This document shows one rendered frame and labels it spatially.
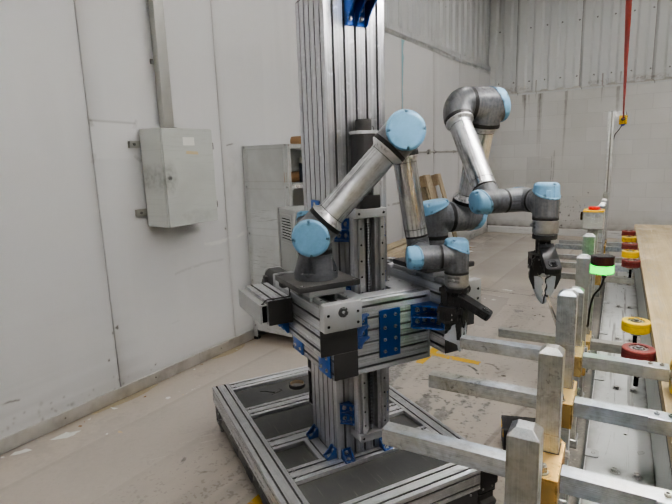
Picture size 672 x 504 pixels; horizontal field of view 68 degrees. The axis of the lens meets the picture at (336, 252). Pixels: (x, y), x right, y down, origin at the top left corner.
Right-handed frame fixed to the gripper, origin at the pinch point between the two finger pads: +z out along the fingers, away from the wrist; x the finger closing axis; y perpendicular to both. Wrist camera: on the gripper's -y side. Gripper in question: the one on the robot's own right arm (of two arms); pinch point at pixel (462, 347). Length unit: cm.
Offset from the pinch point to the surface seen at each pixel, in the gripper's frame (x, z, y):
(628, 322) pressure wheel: -22, -8, -46
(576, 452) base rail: 24.8, 12.7, -35.5
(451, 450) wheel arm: 76, -13, -19
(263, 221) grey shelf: -152, -15, 196
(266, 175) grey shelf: -152, -50, 190
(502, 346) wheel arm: 26.5, -12.8, -17.4
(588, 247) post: -27, -30, -33
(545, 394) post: 73, -24, -33
